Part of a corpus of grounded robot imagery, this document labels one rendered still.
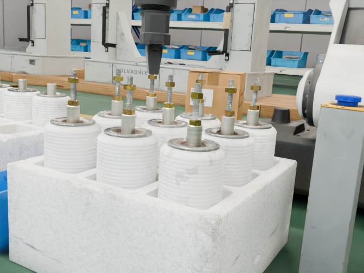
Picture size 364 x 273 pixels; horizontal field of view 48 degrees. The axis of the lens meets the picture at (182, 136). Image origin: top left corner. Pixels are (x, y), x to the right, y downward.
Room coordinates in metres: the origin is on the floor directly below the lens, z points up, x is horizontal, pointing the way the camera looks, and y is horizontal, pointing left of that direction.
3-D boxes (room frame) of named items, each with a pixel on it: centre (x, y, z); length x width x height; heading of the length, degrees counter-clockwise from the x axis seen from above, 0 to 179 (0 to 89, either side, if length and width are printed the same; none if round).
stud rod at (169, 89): (0.74, 0.03, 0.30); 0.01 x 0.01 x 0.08
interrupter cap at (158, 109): (0.90, 0.07, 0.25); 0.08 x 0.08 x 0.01
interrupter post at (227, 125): (0.68, -0.08, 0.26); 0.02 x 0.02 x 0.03
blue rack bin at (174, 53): (6.42, 0.22, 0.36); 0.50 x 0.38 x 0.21; 150
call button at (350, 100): (0.66, -0.26, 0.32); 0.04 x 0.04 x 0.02
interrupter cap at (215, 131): (0.68, -0.08, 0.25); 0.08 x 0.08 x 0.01
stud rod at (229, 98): (0.68, -0.08, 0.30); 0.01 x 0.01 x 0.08
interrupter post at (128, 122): (0.64, 0.09, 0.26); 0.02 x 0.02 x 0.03
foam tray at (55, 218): (0.74, 0.03, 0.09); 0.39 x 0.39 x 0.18; 61
